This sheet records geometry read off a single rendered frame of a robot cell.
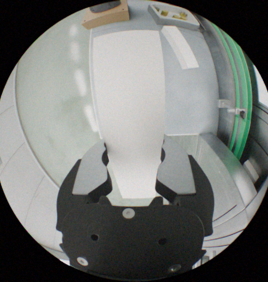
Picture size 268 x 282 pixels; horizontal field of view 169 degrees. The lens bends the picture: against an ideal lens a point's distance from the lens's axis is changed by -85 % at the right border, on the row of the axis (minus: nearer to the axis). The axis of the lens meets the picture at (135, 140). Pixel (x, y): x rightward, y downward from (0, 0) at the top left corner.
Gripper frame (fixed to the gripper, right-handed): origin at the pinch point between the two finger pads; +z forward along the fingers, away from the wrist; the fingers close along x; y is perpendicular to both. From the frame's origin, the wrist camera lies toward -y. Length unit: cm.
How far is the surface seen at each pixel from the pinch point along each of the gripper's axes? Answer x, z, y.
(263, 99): 63, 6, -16
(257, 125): 70, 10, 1
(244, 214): 33.8, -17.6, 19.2
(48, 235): -272, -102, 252
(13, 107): -323, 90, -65
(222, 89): 46, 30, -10
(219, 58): 43, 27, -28
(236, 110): 36.6, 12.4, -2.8
